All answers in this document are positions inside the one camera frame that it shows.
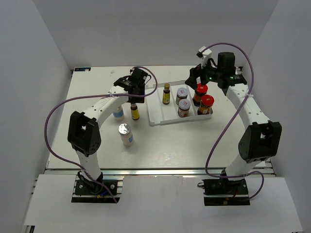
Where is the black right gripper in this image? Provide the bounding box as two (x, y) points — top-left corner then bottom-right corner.
(185, 56), (222, 90)

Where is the yellow bottle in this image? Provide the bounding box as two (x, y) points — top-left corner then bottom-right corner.
(162, 83), (171, 105)
(130, 103), (140, 120)

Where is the red-lid chili sauce jar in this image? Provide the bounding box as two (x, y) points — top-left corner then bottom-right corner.
(192, 83), (208, 106)

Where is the white-lid sauce jar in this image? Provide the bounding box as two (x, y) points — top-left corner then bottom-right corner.
(178, 99), (191, 117)
(175, 87), (188, 105)

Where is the yellow bottle front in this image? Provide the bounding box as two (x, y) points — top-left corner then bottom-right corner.
(162, 83), (171, 105)

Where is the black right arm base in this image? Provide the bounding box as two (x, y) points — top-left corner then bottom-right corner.
(197, 179), (250, 206)

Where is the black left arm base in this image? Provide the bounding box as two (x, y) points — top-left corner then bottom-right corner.
(71, 176), (123, 204)

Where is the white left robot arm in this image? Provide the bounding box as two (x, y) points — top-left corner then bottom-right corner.
(68, 67), (149, 194)

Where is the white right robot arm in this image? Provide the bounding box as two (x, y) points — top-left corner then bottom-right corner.
(185, 48), (282, 194)

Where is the silver-lid salt jar rear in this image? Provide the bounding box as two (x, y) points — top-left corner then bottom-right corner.
(113, 106), (124, 121)

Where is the silver-lid salt jar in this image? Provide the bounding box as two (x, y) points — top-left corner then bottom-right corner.
(113, 106), (124, 121)
(118, 123), (134, 147)

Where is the white divided organizer tray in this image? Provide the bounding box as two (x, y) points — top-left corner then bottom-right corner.
(145, 80), (213, 126)

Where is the silver-lid salt jar front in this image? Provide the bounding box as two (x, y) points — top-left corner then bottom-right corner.
(118, 123), (134, 147)

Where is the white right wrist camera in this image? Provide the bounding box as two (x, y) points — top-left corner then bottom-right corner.
(196, 46), (212, 68)

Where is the aluminium table rail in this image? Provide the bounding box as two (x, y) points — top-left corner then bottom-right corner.
(45, 67), (276, 178)

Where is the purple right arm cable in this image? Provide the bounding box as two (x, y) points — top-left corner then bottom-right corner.
(205, 43), (265, 201)

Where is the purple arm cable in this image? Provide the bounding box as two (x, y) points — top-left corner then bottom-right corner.
(205, 43), (265, 201)
(45, 66), (158, 203)

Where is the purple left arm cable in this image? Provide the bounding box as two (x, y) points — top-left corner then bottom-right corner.
(45, 66), (158, 203)

